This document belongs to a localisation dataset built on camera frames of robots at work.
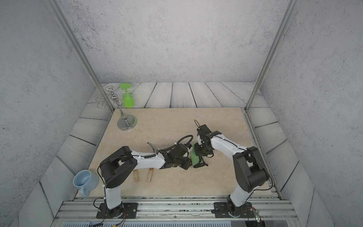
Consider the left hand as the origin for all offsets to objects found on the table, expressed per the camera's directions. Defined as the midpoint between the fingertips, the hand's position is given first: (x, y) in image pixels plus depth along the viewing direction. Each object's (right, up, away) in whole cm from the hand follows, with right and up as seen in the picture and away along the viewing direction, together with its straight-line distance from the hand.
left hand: (194, 165), depth 88 cm
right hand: (+2, +7, +1) cm, 8 cm away
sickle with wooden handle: (-28, +9, +10) cm, 31 cm away
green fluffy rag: (0, +5, -2) cm, 5 cm away
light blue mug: (-60, -6, -9) cm, 61 cm away
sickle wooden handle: (-26, -4, -4) cm, 27 cm away
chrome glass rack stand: (-51, +26, +23) cm, 62 cm away
